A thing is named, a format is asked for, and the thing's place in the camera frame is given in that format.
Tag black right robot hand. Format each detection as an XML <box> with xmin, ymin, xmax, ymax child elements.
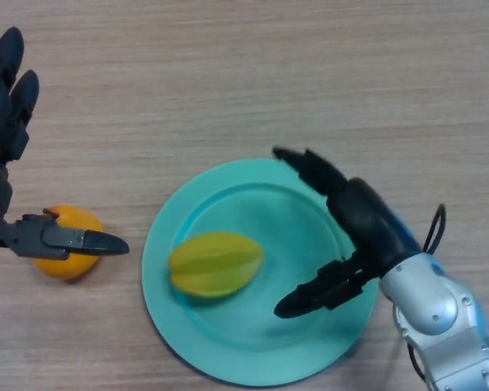
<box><xmin>271</xmin><ymin>147</ymin><xmax>424</xmax><ymax>319</ymax></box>

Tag yellow starfruit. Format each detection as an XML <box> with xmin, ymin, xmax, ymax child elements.
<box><xmin>168</xmin><ymin>231</ymin><xmax>265</xmax><ymax>299</ymax></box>

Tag green round plate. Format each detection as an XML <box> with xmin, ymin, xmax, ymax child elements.
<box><xmin>141</xmin><ymin>158</ymin><xmax>378</xmax><ymax>387</ymax></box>

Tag orange pear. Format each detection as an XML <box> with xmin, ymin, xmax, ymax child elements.
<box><xmin>32</xmin><ymin>204</ymin><xmax>106</xmax><ymax>281</ymax></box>

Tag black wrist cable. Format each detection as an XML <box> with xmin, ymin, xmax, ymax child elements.
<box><xmin>407</xmin><ymin>203</ymin><xmax>447</xmax><ymax>382</ymax></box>

